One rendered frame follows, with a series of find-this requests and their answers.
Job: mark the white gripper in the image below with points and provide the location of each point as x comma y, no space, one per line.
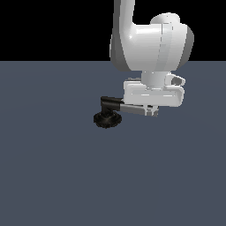
153,95

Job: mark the black faucet base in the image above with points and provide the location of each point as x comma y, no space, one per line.
106,117

